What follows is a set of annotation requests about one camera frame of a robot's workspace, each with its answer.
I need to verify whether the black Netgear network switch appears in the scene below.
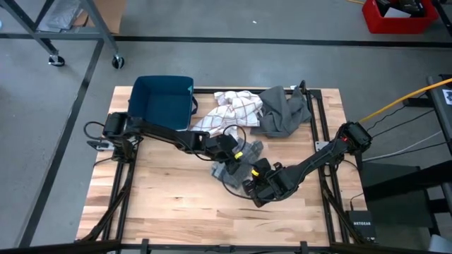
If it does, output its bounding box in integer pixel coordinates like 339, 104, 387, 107
345, 210, 377, 243

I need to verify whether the plain grey towel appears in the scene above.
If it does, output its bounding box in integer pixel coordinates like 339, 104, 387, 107
249, 85, 314, 138

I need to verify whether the black equipment stand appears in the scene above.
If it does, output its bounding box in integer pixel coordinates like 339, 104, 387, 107
359, 73, 452, 248

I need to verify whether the grey floor cable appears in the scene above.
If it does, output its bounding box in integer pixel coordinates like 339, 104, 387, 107
362, 131, 444, 163

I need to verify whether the black floor cable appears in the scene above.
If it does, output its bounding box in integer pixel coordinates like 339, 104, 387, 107
370, 105, 438, 137

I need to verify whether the black electronic device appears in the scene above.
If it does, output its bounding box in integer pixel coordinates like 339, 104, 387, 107
376, 0, 427, 18

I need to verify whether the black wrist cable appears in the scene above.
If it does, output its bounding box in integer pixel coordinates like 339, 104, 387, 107
220, 172, 255, 201
221, 124, 247, 151

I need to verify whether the red plastic crate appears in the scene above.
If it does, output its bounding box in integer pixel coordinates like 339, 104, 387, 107
362, 0, 441, 35

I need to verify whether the dark grey white-grid towel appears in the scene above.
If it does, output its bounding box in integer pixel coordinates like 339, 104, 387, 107
210, 138, 265, 190

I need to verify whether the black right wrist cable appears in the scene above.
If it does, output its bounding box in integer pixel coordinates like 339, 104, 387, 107
220, 172, 255, 201

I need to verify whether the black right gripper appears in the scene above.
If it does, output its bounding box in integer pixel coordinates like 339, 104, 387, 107
243, 157, 294, 208

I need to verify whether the brown cardboard box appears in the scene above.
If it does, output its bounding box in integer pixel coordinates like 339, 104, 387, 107
73, 0, 128, 35

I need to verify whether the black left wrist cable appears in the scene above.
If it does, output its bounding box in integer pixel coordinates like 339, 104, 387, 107
221, 124, 247, 151

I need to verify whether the navy blue fabric bin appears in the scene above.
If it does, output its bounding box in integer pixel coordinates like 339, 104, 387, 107
126, 75, 198, 131

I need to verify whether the grey metal cart with casters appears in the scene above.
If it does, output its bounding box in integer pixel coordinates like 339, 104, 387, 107
0, 0, 125, 70

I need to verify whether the black aluminium table frame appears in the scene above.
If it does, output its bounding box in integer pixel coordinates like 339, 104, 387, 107
76, 80, 375, 254

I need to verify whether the white red-checked towel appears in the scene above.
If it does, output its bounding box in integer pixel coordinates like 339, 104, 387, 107
190, 90, 265, 140

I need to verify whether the silver padded bag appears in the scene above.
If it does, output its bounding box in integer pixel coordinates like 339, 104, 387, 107
45, 0, 85, 31

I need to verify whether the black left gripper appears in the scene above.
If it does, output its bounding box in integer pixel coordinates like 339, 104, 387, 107
205, 133, 244, 176

